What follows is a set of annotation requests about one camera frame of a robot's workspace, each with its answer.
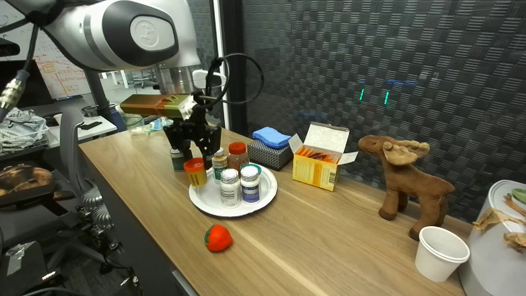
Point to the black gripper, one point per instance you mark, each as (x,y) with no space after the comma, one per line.
(206,127)

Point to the green tin can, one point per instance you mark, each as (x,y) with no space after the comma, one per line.
(176,162)

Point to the yellow container with orange lid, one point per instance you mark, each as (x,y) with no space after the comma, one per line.
(196,175)

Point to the spice bottle with orange lid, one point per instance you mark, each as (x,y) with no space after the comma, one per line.
(237,157)

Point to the small white pill bottle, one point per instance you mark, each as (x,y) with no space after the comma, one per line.
(230,190)

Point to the white pill bottle purple label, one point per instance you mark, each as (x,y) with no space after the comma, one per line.
(250,185)

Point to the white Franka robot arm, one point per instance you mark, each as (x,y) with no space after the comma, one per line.
(109,34)

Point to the white paper plate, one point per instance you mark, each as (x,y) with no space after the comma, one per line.
(214,206)

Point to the gold foil wrapped box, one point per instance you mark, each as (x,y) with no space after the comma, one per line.
(156,106)

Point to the clear plastic tub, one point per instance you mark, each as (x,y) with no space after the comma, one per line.
(133,124)

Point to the grey patterned block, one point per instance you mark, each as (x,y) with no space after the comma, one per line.
(268,157)

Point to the blue folded cloth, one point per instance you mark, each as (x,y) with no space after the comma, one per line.
(271,137)

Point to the open yellow cardboard box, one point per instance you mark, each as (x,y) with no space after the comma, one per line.
(314,170)

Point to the grey office chair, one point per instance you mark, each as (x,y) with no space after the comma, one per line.
(74,159)

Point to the black monitor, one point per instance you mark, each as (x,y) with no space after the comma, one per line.
(33,91)

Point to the brown patterned cushion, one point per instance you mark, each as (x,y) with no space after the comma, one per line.
(25,178)

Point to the pile of grey clothes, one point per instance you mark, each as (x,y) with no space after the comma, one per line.
(22,132)

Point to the black bag with tag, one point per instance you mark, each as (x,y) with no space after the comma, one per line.
(27,269)

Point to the brown moose plush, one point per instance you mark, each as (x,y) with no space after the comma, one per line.
(411,186)

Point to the white paper cup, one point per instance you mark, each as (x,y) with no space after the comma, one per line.
(437,256)

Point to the small green object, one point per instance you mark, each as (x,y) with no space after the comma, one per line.
(518,195)

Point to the brown dried scraps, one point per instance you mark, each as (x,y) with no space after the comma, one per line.
(515,239)

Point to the white camera with black face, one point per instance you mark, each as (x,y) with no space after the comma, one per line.
(202,80)

